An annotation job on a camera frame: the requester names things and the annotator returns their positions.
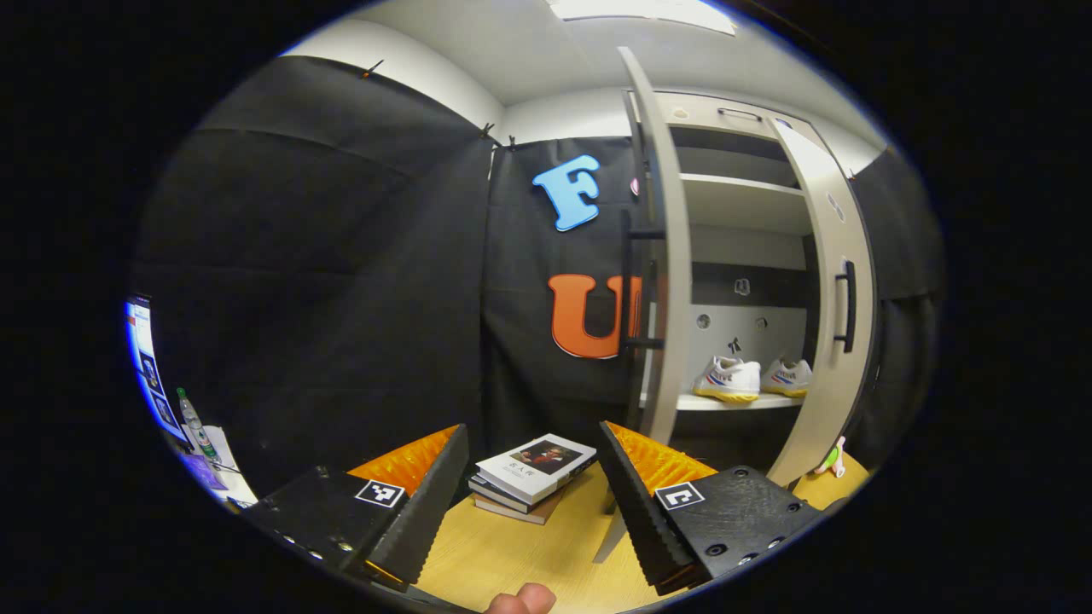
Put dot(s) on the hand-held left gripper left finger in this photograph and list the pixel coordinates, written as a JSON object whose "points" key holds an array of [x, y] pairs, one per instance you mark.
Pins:
{"points": [[426, 512]]}

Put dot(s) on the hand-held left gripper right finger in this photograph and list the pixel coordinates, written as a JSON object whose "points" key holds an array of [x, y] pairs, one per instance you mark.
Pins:
{"points": [[644, 512]]}

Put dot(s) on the white canvas shoe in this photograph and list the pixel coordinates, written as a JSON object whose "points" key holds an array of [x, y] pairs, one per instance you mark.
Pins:
{"points": [[787, 377], [727, 379]]}

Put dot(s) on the white shoe cabinet door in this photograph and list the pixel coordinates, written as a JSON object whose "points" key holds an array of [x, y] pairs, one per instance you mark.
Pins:
{"points": [[674, 256], [832, 409]]}

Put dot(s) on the white and grey shoe cabinet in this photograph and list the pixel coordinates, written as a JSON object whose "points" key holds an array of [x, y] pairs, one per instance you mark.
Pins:
{"points": [[742, 205]]}

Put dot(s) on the white cabinet drawer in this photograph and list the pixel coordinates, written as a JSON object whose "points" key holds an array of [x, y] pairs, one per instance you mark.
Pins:
{"points": [[699, 117]]}

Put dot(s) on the black book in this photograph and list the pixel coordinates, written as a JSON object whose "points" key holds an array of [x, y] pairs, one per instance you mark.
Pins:
{"points": [[490, 493]]}

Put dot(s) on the green and pink toy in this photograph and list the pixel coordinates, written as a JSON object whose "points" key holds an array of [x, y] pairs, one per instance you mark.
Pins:
{"points": [[827, 462]]}

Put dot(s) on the black backdrop cloth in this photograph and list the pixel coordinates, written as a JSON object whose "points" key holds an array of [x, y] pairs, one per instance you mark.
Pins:
{"points": [[520, 341], [904, 256], [324, 281]]}

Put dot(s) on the white paper sheet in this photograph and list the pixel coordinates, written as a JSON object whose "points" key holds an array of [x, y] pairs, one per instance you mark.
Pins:
{"points": [[223, 460]]}

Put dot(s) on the clear plastic bottle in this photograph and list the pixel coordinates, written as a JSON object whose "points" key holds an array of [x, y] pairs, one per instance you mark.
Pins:
{"points": [[194, 426]]}

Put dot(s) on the computer monitor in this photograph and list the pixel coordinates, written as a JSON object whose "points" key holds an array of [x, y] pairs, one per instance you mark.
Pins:
{"points": [[149, 367]]}

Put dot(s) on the ceiling light panel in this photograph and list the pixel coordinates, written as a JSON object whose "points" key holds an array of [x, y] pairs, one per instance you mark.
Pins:
{"points": [[640, 10]]}

